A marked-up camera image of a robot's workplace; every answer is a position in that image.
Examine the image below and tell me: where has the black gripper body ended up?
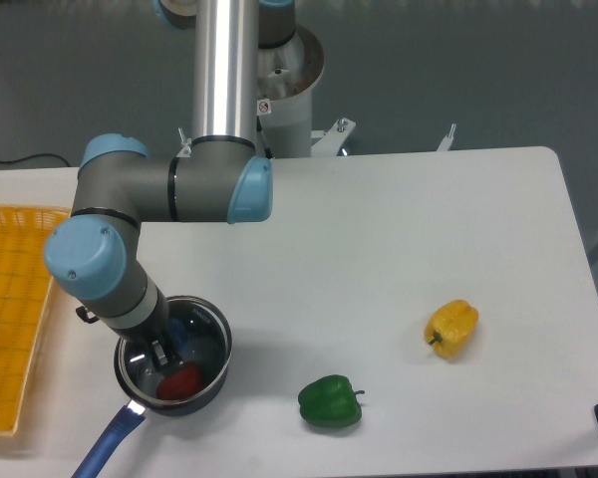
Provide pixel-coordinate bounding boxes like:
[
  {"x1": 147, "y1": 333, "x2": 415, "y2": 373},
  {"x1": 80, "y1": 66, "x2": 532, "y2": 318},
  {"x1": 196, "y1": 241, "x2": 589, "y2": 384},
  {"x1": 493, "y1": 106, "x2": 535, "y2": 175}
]
[{"x1": 76, "y1": 296, "x2": 172, "y2": 351}]

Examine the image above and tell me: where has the glass pot lid blue knob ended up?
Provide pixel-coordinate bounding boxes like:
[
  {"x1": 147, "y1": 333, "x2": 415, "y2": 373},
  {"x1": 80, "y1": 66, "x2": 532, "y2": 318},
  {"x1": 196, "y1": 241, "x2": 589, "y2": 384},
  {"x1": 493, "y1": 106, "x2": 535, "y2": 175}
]
[{"x1": 114, "y1": 296, "x2": 232, "y2": 414}]

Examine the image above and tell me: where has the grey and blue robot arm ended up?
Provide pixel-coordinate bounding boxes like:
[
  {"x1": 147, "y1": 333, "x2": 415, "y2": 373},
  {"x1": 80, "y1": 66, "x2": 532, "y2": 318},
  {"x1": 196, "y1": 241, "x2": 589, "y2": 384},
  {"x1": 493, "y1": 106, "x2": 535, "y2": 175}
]
[{"x1": 44, "y1": 1, "x2": 296, "y2": 369}]

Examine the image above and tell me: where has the red bell pepper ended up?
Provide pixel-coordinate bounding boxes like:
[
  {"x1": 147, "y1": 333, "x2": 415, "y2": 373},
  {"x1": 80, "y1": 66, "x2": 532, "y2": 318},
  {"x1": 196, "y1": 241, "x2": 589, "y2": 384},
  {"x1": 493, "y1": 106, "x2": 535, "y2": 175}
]
[{"x1": 156, "y1": 362, "x2": 204, "y2": 401}]

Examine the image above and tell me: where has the yellow woven basket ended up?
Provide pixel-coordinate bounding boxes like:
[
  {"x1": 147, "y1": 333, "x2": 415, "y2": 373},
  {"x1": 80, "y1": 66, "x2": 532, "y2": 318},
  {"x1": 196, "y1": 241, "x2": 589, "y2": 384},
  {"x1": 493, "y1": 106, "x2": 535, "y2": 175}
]
[{"x1": 0, "y1": 204, "x2": 70, "y2": 436}]

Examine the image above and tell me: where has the green bell pepper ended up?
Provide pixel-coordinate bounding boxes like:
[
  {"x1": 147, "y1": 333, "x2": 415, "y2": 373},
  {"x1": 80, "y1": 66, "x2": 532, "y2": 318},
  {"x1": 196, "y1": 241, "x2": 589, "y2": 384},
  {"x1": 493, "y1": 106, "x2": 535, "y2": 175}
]
[{"x1": 297, "y1": 374, "x2": 365, "y2": 429}]

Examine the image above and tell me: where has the yellow bell pepper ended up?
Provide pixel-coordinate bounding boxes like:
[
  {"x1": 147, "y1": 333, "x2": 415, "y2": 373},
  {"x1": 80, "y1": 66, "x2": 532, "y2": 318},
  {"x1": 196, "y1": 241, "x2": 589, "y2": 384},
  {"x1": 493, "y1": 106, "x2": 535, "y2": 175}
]
[{"x1": 424, "y1": 300, "x2": 479, "y2": 359}]

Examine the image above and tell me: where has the dark pot with blue handle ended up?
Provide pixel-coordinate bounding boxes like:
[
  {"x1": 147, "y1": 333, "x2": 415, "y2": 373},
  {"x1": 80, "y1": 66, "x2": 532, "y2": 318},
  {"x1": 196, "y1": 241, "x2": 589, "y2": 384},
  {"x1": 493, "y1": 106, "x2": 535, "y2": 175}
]
[{"x1": 73, "y1": 296, "x2": 233, "y2": 477}]

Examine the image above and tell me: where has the black cable on floor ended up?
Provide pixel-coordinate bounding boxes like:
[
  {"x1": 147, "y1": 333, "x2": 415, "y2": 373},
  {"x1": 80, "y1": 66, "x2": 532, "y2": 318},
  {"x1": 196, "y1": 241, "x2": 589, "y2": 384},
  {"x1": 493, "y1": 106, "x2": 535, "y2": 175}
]
[{"x1": 0, "y1": 152, "x2": 71, "y2": 168}]

